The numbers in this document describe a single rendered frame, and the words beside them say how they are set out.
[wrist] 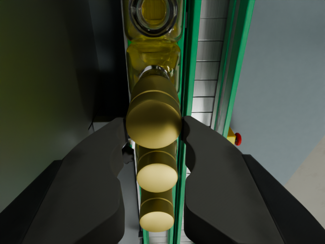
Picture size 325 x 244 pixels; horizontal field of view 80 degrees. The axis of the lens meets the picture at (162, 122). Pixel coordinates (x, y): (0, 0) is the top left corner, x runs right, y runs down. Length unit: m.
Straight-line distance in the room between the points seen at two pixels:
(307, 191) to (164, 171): 2.37
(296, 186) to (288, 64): 1.83
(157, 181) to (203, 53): 0.30
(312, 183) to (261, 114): 1.81
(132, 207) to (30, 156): 0.48
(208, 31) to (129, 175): 0.40
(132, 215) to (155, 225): 0.49
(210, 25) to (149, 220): 0.33
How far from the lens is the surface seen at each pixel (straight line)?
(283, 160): 0.84
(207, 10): 0.41
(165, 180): 0.17
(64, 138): 0.28
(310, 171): 2.29
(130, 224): 0.74
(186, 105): 0.35
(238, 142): 0.63
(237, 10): 0.38
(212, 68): 0.42
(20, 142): 0.21
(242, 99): 0.63
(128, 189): 0.61
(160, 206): 0.20
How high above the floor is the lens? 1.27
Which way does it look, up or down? 60 degrees down
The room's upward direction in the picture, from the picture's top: 176 degrees clockwise
